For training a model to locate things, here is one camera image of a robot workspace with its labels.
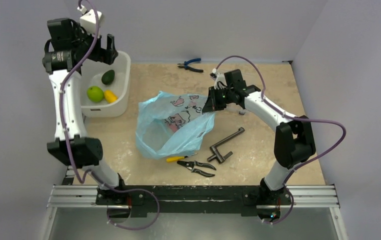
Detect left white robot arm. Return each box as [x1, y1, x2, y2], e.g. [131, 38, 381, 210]
[42, 17, 128, 205]

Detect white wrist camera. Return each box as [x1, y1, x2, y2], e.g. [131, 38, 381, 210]
[77, 5, 105, 35]
[210, 68, 227, 89]

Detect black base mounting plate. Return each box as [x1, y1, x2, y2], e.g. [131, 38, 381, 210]
[95, 185, 292, 218]

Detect yellow handled screwdriver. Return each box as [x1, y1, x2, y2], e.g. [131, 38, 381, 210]
[166, 153, 197, 163]

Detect dark metal crank handle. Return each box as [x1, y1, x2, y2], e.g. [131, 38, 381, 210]
[207, 127, 246, 164]

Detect black handled pliers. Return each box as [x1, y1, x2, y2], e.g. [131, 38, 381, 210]
[176, 160, 217, 178]

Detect dark green fake avocado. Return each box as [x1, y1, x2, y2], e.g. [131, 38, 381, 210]
[101, 69, 116, 86]

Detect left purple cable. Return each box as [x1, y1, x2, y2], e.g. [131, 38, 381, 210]
[58, 0, 161, 232]

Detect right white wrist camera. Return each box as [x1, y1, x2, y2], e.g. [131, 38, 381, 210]
[210, 68, 227, 89]

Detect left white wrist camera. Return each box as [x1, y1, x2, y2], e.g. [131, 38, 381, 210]
[77, 5, 105, 35]

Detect green fake apple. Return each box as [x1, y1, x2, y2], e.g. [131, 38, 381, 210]
[86, 86, 105, 103]

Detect aluminium extrusion rail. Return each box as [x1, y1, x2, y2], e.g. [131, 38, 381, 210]
[47, 180, 340, 208]

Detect white plastic basin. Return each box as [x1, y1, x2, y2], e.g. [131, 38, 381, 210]
[80, 51, 131, 118]

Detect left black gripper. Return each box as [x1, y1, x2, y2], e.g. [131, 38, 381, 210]
[72, 23, 118, 65]

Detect clear plastic screw box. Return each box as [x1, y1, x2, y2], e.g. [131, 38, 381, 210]
[226, 104, 247, 116]

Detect yellow fake fruit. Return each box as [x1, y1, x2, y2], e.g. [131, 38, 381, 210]
[104, 90, 118, 104]

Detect light blue plastic bag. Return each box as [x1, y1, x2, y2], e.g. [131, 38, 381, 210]
[135, 91, 215, 160]

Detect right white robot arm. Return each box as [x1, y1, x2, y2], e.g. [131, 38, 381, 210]
[202, 69, 316, 204]

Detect blue handled pliers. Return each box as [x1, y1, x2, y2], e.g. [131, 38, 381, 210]
[177, 58, 205, 74]

